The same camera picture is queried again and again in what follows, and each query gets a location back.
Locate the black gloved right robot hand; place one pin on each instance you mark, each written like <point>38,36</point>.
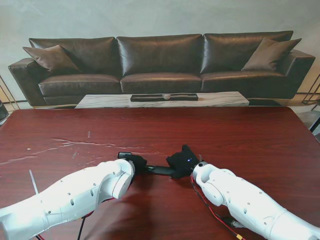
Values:
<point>182,162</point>

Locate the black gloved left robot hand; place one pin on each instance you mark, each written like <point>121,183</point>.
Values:
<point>138,163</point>

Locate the black battery cover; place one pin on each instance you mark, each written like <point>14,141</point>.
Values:
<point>124,154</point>

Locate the black remote control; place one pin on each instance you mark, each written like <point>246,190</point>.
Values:
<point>162,170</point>

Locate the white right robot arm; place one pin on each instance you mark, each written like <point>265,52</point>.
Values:
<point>240,197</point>

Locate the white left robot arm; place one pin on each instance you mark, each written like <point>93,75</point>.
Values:
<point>75,195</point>

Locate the black decorative tray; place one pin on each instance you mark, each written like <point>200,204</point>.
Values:
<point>150,98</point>

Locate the clear glass ball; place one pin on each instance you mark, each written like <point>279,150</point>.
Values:
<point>167,96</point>

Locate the white marble coffee table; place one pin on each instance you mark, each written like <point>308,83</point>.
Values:
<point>105,101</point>

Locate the dark brown leather sofa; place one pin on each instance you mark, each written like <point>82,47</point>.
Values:
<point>160,58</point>

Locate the white zip tie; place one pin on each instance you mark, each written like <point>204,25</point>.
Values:
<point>33,182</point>

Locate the brown throw cushion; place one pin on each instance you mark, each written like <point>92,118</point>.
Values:
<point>49,59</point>
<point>271,56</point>

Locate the dark object beside table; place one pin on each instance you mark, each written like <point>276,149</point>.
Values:
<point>3,112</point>

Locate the gold metal side table frame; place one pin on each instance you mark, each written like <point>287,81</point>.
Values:
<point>15,101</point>

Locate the black metal side table frame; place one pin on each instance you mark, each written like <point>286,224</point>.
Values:
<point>311,94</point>

